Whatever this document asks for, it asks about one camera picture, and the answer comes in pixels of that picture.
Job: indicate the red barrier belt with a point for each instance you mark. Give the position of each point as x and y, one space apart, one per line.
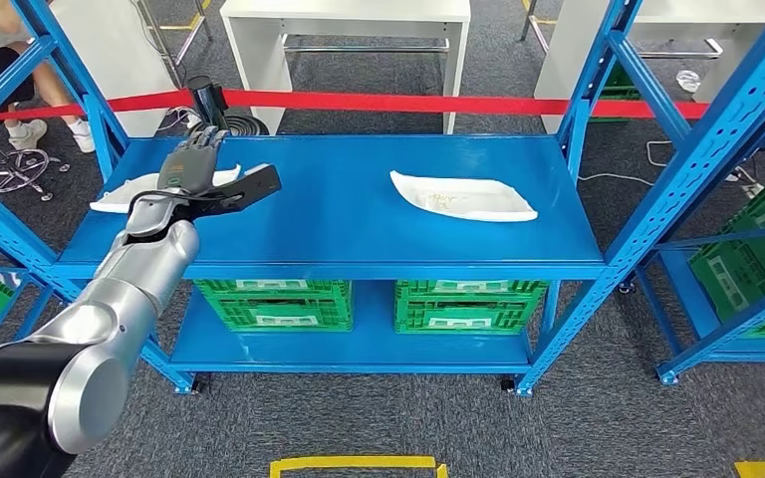
389 103

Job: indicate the chrome tube bar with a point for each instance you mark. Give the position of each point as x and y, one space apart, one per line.
686 54

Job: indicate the office chair chrome base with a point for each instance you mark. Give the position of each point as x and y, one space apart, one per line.
13 170

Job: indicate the plain white plastic part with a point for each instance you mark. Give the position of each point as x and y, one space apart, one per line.
125 194

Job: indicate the white plastic part with writing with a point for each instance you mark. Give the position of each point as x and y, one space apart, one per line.
468 198

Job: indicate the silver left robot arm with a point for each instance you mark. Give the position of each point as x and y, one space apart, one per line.
145 277

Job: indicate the grey metal frame legs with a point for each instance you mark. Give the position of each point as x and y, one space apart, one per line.
171 46
535 29

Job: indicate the white power strip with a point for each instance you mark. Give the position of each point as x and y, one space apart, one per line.
752 191

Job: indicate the black stanchion post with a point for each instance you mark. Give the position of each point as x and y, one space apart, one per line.
205 99

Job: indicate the person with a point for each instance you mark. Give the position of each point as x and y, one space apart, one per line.
6 58

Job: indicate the white table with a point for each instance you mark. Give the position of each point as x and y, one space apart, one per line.
567 66
118 53
349 10

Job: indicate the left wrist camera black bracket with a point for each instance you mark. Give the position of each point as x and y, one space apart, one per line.
250 187

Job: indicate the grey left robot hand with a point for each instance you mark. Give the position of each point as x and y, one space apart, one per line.
188 171

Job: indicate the blue metal shelf rack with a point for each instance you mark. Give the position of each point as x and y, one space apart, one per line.
683 290
39 303
330 211

